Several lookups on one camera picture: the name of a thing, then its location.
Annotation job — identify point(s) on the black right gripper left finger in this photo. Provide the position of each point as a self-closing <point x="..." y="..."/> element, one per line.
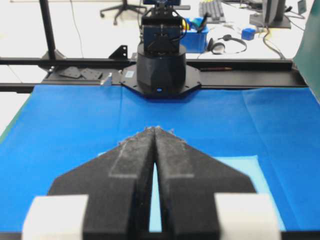
<point x="119" y="188"/>

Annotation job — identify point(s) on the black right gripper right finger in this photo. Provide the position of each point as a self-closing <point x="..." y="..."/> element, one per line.
<point x="188" y="179"/>

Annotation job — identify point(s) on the dark blue table cloth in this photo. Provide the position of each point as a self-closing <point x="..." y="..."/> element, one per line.
<point x="62" y="127"/>

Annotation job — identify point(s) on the black white headphones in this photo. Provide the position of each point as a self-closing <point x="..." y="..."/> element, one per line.
<point x="218" y="46"/>

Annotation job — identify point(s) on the blue plastic bin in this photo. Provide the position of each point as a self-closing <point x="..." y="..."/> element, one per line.
<point x="195" y="42"/>

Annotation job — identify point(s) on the blue tape roll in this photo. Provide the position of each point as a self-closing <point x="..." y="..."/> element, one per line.
<point x="248" y="33"/>

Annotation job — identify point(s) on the black keyboard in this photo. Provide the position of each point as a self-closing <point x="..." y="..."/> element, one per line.
<point x="213" y="9"/>

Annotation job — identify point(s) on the black office chair base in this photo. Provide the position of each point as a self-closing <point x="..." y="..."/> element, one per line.
<point x="124" y="6"/>

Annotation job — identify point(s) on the black monitor stand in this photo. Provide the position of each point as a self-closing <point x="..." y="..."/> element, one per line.
<point x="272" y="15"/>

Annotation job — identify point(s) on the black metal frame rail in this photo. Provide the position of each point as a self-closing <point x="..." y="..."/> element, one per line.
<point x="215" y="73"/>

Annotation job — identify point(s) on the black vertical frame post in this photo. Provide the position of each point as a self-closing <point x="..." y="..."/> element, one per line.
<point x="52" y="53"/>

